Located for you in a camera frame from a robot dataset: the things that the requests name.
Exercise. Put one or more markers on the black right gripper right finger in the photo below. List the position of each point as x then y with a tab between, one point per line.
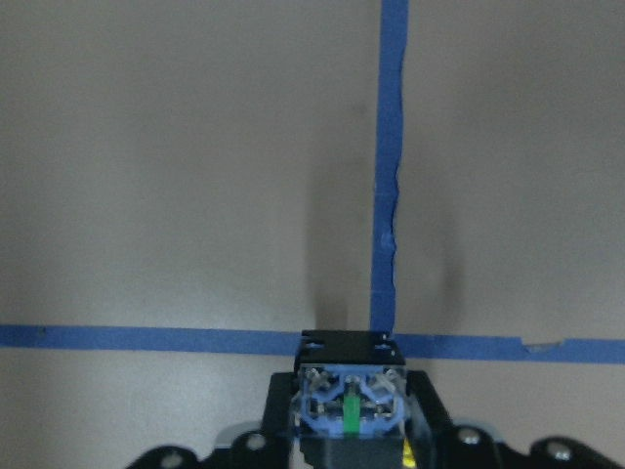
429	428

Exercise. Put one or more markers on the yellow push button switch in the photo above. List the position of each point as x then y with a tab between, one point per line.
350	403

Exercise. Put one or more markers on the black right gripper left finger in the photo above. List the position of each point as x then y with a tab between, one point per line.
277	425

